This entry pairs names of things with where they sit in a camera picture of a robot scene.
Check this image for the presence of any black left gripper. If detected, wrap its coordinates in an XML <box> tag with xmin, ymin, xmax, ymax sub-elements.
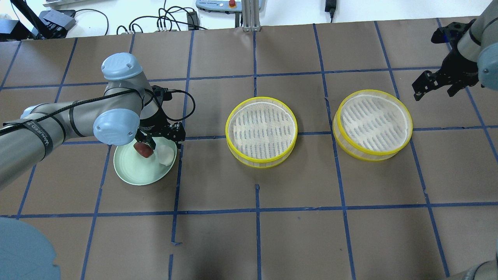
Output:
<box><xmin>135</xmin><ymin>86</ymin><xmax>186</xmax><ymax>149</ymax></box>

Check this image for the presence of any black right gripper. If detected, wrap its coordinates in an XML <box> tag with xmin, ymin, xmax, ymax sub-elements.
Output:
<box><xmin>412</xmin><ymin>50</ymin><xmax>479</xmax><ymax>101</ymax></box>

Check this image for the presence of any white bun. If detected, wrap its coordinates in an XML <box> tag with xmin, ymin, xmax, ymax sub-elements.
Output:
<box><xmin>155</xmin><ymin>145</ymin><xmax>176</xmax><ymax>166</ymax></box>

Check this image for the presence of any red-brown bun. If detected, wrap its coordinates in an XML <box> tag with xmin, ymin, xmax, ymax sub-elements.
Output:
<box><xmin>133</xmin><ymin>142</ymin><xmax>154</xmax><ymax>158</ymax></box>

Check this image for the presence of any yellow steamer basket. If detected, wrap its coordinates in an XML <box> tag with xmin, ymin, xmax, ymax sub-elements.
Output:
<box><xmin>225</xmin><ymin>97</ymin><xmax>298</xmax><ymax>169</ymax></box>
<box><xmin>332</xmin><ymin>89</ymin><xmax>413</xmax><ymax>162</ymax></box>

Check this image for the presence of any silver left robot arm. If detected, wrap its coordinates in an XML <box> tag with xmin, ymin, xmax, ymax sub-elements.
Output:
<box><xmin>1</xmin><ymin>53</ymin><xmax>413</xmax><ymax>188</ymax></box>

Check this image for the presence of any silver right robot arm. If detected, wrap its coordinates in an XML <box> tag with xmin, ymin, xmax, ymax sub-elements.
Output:
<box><xmin>412</xmin><ymin>0</ymin><xmax>498</xmax><ymax>101</ymax></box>

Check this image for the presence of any light green plate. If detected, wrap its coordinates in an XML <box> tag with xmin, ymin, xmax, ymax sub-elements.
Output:
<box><xmin>113</xmin><ymin>138</ymin><xmax>177</xmax><ymax>186</ymax></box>

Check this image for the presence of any black power adapter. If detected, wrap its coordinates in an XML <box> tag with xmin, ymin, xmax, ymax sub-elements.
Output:
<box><xmin>325</xmin><ymin>0</ymin><xmax>337</xmax><ymax>22</ymax></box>

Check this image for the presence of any teach pendant with red button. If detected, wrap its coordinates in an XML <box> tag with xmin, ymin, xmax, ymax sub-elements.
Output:
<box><xmin>195</xmin><ymin>0</ymin><xmax>242</xmax><ymax>14</ymax></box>

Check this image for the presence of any black box on desk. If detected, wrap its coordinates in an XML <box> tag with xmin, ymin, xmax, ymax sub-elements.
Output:
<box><xmin>39</xmin><ymin>9</ymin><xmax>76</xmax><ymax>31</ymax></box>

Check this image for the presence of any aluminium frame post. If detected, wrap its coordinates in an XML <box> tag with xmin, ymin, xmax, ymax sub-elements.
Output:
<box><xmin>241</xmin><ymin>0</ymin><xmax>261</xmax><ymax>32</ymax></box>

